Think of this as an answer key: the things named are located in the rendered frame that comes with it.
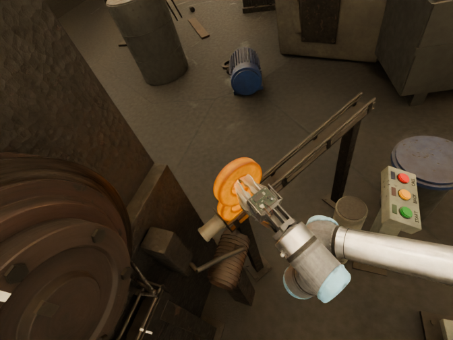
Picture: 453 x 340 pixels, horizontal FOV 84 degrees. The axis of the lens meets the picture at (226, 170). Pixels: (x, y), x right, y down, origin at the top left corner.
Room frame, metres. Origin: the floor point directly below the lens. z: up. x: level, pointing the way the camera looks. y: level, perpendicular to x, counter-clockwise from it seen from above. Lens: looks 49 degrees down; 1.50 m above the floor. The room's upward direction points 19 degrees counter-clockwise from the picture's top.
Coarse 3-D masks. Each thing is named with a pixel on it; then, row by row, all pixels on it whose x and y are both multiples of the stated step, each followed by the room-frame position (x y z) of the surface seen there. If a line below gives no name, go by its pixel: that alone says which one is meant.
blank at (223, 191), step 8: (240, 160) 0.47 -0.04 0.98; (248, 160) 0.47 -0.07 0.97; (224, 168) 0.45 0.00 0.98; (232, 168) 0.44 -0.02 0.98; (240, 168) 0.44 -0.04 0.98; (248, 168) 0.45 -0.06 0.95; (256, 168) 0.46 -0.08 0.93; (224, 176) 0.43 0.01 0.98; (232, 176) 0.43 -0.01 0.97; (240, 176) 0.44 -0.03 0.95; (256, 176) 0.46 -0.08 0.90; (216, 184) 0.43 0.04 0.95; (224, 184) 0.42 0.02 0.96; (232, 184) 0.43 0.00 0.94; (216, 192) 0.42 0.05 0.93; (224, 192) 0.42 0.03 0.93; (232, 192) 0.42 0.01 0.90; (224, 200) 0.41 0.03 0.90; (232, 200) 0.42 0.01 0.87
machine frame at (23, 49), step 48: (0, 0) 0.62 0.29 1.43; (0, 48) 0.57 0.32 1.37; (48, 48) 0.64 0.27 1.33; (0, 96) 0.51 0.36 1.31; (48, 96) 0.57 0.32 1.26; (96, 96) 0.66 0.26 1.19; (0, 144) 0.46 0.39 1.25; (48, 144) 0.51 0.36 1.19; (96, 144) 0.58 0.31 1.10; (144, 192) 0.57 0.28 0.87; (192, 240) 0.57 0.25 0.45; (192, 288) 0.43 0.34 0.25; (192, 336) 0.28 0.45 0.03
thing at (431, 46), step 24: (408, 0) 1.60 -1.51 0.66; (432, 0) 1.74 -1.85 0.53; (384, 24) 1.87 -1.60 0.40; (408, 24) 1.51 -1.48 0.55; (432, 24) 1.30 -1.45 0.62; (384, 48) 1.76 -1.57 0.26; (408, 48) 1.42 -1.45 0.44; (432, 48) 1.28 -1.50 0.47; (408, 72) 1.32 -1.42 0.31; (432, 72) 1.27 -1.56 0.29; (408, 96) 1.35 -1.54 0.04
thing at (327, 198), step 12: (348, 132) 0.74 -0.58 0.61; (348, 144) 0.73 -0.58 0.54; (348, 156) 0.72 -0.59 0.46; (336, 168) 0.76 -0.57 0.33; (348, 168) 0.73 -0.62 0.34; (336, 180) 0.75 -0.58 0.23; (336, 192) 0.73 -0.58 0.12; (240, 228) 0.48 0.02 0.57; (252, 240) 0.49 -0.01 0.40; (252, 252) 0.49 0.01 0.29; (252, 264) 0.51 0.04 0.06; (264, 264) 0.51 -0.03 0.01; (252, 276) 0.47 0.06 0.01
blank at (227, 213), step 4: (220, 204) 0.50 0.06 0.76; (220, 208) 0.49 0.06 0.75; (224, 208) 0.48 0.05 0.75; (228, 208) 0.49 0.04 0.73; (232, 208) 0.51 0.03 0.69; (236, 208) 0.51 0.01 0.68; (240, 208) 0.51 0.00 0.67; (220, 212) 0.48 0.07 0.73; (224, 212) 0.48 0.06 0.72; (228, 212) 0.48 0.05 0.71; (232, 212) 0.49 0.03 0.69; (236, 212) 0.50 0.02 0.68; (224, 216) 0.48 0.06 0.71; (228, 216) 0.48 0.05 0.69; (232, 216) 0.49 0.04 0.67; (228, 220) 0.48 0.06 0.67
